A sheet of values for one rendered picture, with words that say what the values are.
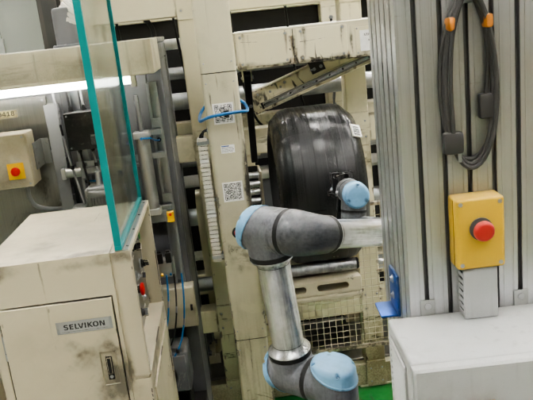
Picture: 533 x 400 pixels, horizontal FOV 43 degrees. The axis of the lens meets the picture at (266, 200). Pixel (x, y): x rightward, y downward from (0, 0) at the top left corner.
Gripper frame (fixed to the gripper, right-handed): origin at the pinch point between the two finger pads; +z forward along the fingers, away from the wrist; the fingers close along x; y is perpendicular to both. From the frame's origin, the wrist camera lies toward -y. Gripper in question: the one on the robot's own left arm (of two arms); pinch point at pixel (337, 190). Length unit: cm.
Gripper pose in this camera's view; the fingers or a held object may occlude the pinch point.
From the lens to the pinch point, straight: 229.1
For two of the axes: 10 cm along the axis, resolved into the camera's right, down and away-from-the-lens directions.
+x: -9.9, 1.2, -0.5
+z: -0.7, -1.2, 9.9
